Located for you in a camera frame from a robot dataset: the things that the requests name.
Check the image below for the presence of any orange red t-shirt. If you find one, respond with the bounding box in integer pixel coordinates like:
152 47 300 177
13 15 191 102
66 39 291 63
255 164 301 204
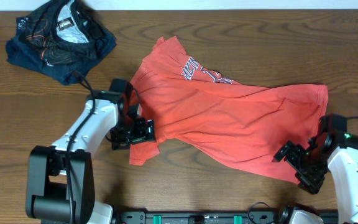
129 37 329 183

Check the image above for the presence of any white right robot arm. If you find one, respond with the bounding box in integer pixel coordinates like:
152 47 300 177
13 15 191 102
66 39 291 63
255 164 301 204
273 131 358 223

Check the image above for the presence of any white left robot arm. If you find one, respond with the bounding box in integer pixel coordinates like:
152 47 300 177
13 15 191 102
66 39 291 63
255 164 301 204
25 90 155 223

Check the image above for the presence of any dark navy folded shirt pile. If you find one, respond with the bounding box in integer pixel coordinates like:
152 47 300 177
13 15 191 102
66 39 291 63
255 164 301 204
6 0 116 85

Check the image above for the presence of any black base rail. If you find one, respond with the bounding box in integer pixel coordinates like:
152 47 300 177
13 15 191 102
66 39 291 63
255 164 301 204
116 209 278 224

